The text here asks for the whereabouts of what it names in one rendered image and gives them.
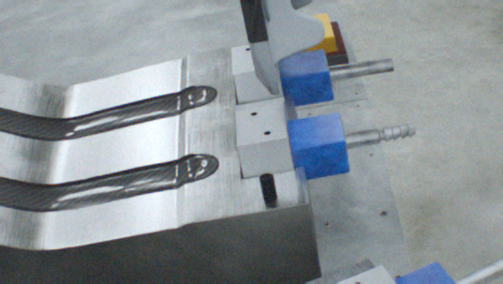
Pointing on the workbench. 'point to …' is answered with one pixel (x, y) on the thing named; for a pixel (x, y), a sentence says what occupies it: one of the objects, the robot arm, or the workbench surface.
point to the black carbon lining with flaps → (30, 192)
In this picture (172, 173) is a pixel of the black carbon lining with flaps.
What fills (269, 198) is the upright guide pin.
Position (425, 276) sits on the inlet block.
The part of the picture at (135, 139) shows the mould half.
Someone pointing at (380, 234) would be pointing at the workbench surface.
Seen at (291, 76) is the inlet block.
